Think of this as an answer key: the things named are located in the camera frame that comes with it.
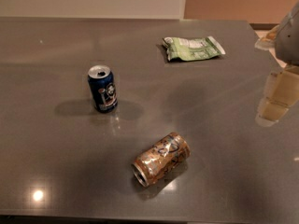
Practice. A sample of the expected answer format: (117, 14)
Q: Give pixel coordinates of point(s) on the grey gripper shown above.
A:
(290, 39)

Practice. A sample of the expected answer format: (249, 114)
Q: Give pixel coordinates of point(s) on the orange soda can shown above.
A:
(158, 161)

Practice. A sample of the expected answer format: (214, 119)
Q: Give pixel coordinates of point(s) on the blue soda can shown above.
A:
(102, 86)

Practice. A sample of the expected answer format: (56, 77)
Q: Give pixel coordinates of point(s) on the green chip bag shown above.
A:
(188, 50)

